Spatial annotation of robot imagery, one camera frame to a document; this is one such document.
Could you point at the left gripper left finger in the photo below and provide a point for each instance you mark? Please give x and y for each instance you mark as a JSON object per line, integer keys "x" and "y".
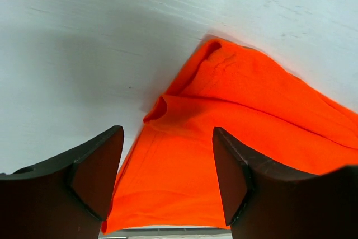
{"x": 66, "y": 196}

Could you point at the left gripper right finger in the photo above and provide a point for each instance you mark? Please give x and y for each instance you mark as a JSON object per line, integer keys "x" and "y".
{"x": 263, "y": 198}

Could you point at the orange shorts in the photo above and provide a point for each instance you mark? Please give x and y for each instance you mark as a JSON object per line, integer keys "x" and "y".
{"x": 169, "y": 175}

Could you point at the aluminium rail front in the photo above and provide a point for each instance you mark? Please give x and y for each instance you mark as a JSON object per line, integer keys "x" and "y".
{"x": 170, "y": 232}

